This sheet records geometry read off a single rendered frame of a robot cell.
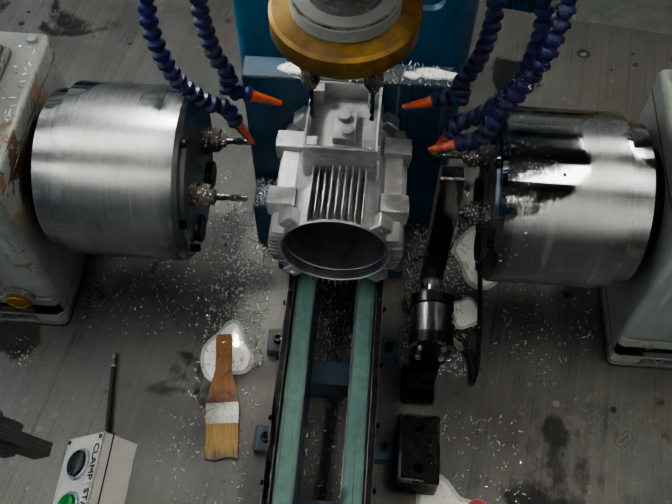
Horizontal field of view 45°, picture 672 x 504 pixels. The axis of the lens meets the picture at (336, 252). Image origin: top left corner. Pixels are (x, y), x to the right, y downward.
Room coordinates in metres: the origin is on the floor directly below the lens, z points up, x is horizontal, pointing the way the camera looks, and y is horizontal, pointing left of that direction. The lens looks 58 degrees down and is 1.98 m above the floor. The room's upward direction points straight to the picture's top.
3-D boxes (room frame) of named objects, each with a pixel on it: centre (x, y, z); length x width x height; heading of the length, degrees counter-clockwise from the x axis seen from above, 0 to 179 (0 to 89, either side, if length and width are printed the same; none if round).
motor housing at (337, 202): (0.70, -0.01, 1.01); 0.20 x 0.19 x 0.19; 175
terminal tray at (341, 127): (0.74, -0.01, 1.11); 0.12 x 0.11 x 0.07; 175
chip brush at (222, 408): (0.47, 0.17, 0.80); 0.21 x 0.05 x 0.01; 3
